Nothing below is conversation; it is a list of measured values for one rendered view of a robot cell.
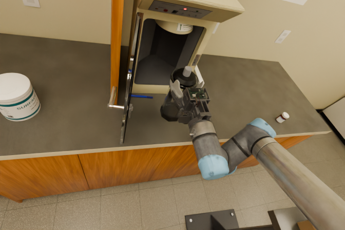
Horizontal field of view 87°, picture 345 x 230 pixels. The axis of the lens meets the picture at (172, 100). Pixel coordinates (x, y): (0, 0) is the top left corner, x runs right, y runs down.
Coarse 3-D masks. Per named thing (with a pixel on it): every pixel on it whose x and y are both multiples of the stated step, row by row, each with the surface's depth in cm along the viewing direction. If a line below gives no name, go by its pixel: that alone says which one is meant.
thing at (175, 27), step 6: (162, 24) 73; (168, 24) 72; (174, 24) 72; (180, 24) 72; (186, 24) 74; (168, 30) 73; (174, 30) 73; (180, 30) 74; (186, 30) 75; (192, 30) 79
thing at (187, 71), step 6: (186, 66) 65; (174, 72) 67; (180, 72) 67; (186, 72) 65; (192, 72) 69; (180, 78) 65; (186, 78) 65; (192, 78) 66; (186, 84) 65; (192, 84) 66
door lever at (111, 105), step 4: (112, 88) 62; (116, 88) 63; (112, 92) 61; (116, 92) 62; (112, 96) 60; (112, 100) 59; (108, 104) 58; (112, 104) 58; (112, 108) 59; (120, 108) 59
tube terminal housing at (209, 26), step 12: (132, 12) 72; (144, 12) 63; (156, 12) 64; (132, 24) 72; (192, 24) 71; (204, 24) 72; (216, 24) 73; (132, 36) 72; (204, 36) 76; (204, 48) 82; (192, 60) 90
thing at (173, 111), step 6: (174, 78) 66; (180, 84) 65; (168, 90) 72; (168, 96) 72; (168, 102) 74; (162, 108) 80; (168, 108) 76; (174, 108) 75; (168, 114) 78; (174, 114) 78; (180, 114) 81
